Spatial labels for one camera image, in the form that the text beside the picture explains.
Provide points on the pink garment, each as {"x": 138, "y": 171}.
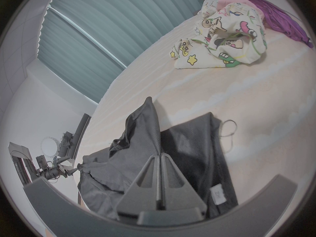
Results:
{"x": 227, "y": 2}

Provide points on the white printed garment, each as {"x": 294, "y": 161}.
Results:
{"x": 222, "y": 46}

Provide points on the dark grey chest of drawers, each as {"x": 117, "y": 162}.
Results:
{"x": 81, "y": 129}

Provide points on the blue-green curtain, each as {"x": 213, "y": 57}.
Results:
{"x": 123, "y": 16}
{"x": 74, "y": 63}

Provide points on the round white mirror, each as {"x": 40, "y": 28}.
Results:
{"x": 49, "y": 148}

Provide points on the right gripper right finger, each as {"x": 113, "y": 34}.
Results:
{"x": 180, "y": 196}

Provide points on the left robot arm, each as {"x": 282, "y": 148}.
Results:
{"x": 22, "y": 167}

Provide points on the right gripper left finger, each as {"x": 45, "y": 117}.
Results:
{"x": 138, "y": 196}

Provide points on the purple garment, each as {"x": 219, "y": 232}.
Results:
{"x": 284, "y": 21}

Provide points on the black T-shirt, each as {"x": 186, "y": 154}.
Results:
{"x": 192, "y": 157}

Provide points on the small black garment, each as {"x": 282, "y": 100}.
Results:
{"x": 66, "y": 139}

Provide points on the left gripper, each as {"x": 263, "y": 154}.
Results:
{"x": 57, "y": 172}

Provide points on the bed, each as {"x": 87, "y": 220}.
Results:
{"x": 246, "y": 95}

